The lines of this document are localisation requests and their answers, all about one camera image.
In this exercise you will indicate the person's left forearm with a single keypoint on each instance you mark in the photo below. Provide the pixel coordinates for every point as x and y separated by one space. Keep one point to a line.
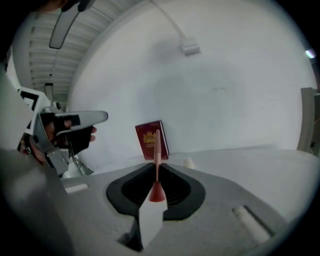
35 152

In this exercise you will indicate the red book gold emblem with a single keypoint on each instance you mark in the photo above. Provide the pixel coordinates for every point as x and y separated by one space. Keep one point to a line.
150 153

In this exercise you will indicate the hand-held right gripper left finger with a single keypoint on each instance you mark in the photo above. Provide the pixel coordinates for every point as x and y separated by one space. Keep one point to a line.
100 212

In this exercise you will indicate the white wall conduit box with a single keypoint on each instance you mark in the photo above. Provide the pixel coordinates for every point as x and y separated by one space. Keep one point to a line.
190 46

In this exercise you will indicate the grey shelf unit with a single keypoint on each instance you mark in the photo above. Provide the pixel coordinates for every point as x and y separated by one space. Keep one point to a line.
306 120

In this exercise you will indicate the white curved table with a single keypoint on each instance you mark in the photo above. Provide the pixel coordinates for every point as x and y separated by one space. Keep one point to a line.
250 170

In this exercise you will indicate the person's left hand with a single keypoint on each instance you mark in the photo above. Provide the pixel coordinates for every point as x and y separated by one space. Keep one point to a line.
93 130

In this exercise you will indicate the pink pen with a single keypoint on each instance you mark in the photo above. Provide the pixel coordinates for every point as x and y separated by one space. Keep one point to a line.
157 150

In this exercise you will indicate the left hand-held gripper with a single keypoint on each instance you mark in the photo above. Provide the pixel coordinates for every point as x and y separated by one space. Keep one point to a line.
30 100

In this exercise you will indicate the long ceiling light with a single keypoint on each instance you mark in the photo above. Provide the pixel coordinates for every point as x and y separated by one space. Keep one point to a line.
63 28

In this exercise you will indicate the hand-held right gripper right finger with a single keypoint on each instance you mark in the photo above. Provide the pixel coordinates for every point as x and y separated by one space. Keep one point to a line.
212 212

